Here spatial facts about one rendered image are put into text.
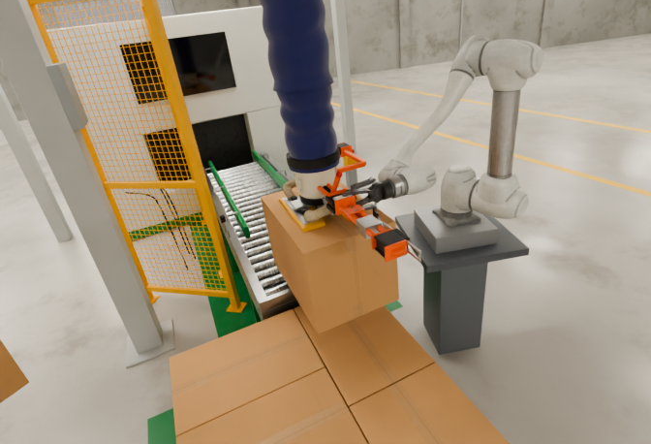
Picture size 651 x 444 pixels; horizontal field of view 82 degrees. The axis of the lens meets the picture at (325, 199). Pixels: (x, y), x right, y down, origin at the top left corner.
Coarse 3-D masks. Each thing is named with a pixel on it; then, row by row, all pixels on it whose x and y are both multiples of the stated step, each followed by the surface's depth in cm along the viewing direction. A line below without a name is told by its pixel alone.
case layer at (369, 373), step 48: (240, 336) 175; (288, 336) 171; (336, 336) 168; (384, 336) 165; (192, 384) 154; (240, 384) 152; (288, 384) 150; (336, 384) 147; (384, 384) 144; (432, 384) 142; (192, 432) 136; (240, 432) 134; (288, 432) 132; (336, 432) 130; (384, 432) 128; (432, 432) 126; (480, 432) 124
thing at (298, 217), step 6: (282, 198) 177; (294, 198) 169; (282, 204) 173; (288, 204) 170; (288, 210) 166; (294, 210) 163; (300, 210) 162; (294, 216) 159; (300, 216) 158; (300, 222) 154; (306, 222) 152; (312, 222) 153; (318, 222) 152; (324, 222) 152; (300, 228) 152; (306, 228) 150; (312, 228) 151
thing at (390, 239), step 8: (384, 232) 114; (392, 232) 114; (376, 240) 114; (384, 240) 110; (392, 240) 109; (400, 240) 109; (376, 248) 114; (384, 248) 110; (392, 248) 108; (384, 256) 110; (392, 256) 109; (400, 256) 110
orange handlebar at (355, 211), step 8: (344, 152) 191; (360, 160) 176; (344, 168) 170; (352, 168) 172; (328, 184) 155; (344, 208) 133; (352, 208) 132; (360, 208) 132; (352, 216) 129; (360, 216) 132; (368, 232) 118; (400, 248) 108
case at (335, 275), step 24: (264, 216) 191; (288, 216) 164; (336, 216) 159; (384, 216) 154; (288, 240) 154; (312, 240) 144; (336, 240) 142; (360, 240) 145; (288, 264) 169; (312, 264) 140; (336, 264) 145; (360, 264) 150; (384, 264) 155; (312, 288) 144; (336, 288) 149; (360, 288) 154; (384, 288) 160; (312, 312) 150; (336, 312) 154; (360, 312) 159
